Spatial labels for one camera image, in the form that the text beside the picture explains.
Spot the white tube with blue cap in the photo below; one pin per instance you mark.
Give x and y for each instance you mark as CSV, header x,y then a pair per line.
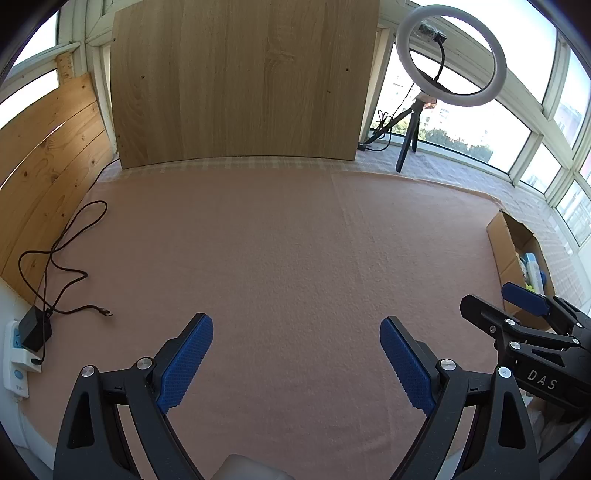
x,y
533,270

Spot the black tripod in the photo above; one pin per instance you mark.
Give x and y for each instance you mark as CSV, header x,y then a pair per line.
x,y
406,143

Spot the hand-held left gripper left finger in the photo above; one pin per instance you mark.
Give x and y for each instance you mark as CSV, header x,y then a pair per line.
x,y
184,362

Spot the light wooden board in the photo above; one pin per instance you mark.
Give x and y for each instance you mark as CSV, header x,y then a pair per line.
x,y
240,83

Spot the checked bed sheet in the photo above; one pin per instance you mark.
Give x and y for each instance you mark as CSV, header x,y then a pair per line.
x,y
521,198

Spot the pink blanket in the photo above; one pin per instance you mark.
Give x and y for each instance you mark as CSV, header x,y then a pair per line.
x,y
277,258

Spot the white power strip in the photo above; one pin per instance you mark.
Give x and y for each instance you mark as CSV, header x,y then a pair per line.
x,y
16,369

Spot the person's left forearm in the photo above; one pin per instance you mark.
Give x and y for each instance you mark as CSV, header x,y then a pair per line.
x,y
254,468

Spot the cardboard box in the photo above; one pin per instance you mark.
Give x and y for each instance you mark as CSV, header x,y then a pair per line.
x,y
503,249

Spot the pine wood panel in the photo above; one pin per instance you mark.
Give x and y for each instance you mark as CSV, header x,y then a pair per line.
x,y
46,175

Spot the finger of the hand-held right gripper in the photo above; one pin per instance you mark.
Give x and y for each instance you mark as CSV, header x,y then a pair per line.
x,y
489,318
524,297

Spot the black power adapter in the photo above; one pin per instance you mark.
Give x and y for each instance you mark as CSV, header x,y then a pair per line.
x,y
36,328

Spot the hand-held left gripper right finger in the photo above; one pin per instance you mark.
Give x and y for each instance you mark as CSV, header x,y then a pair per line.
x,y
406,364

